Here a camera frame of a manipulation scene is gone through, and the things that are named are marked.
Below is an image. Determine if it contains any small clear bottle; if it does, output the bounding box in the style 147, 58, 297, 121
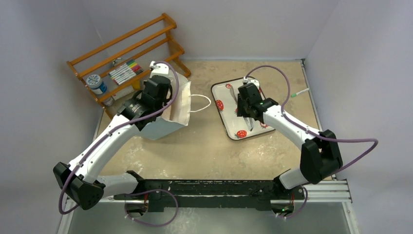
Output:
102, 97, 114, 106

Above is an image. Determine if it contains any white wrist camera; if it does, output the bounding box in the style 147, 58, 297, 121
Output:
243, 76, 260, 90
149, 61, 169, 78

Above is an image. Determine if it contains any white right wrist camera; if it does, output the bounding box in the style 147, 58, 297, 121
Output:
243, 76, 260, 90

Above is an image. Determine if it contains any aluminium rail frame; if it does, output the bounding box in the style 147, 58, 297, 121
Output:
66, 179, 359, 234

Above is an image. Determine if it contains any yellow sponge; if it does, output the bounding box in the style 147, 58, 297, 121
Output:
131, 80, 141, 90

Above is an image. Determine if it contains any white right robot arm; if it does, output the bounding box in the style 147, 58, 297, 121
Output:
237, 83, 343, 198

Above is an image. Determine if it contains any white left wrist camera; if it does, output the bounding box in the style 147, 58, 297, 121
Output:
149, 61, 169, 78

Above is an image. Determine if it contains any light blue paper bag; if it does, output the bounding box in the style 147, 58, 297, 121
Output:
138, 74, 211, 140

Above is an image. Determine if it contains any green capped marker pen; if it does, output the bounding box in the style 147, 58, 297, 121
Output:
290, 88, 309, 98

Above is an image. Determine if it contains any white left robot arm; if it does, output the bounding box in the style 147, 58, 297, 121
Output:
53, 75, 178, 210

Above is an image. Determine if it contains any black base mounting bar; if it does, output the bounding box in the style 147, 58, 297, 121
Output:
114, 173, 305, 214

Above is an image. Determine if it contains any white strawberry tray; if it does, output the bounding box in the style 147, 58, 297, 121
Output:
211, 78, 275, 141

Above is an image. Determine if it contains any small white box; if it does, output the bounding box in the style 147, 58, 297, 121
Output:
112, 85, 134, 100

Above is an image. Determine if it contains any orange wooden shelf rack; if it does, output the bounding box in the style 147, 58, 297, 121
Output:
67, 13, 191, 118

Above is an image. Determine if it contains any pack of coloured markers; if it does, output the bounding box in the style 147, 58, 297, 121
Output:
109, 59, 143, 85

